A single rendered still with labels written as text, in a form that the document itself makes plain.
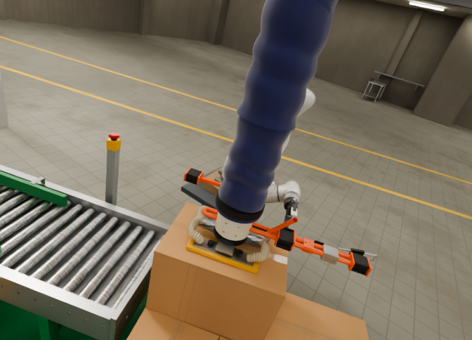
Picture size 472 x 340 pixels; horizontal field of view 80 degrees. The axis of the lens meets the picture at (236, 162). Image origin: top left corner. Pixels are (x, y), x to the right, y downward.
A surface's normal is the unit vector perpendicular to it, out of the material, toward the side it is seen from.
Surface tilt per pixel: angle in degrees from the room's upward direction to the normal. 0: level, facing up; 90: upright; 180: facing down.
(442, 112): 90
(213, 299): 90
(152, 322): 0
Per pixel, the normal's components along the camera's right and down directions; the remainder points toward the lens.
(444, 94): -0.53, 0.27
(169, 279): -0.20, 0.41
